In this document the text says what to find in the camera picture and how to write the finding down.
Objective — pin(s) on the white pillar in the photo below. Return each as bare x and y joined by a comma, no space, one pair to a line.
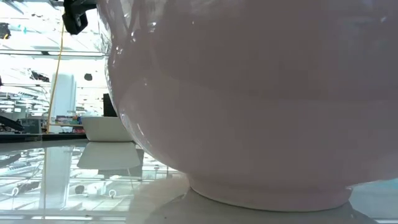
63,96

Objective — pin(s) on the grey box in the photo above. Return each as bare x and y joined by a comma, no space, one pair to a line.
31,126

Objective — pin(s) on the black metal table frame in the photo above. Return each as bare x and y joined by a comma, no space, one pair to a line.
46,137

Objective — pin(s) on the shelf with colourful items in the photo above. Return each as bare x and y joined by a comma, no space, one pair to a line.
70,122

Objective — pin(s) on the black slanted bar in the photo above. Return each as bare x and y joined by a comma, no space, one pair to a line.
11,123

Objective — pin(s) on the large pink ceramic bowl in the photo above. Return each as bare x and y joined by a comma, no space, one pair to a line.
248,109

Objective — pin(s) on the white ceramic bowl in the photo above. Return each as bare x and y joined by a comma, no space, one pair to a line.
102,129

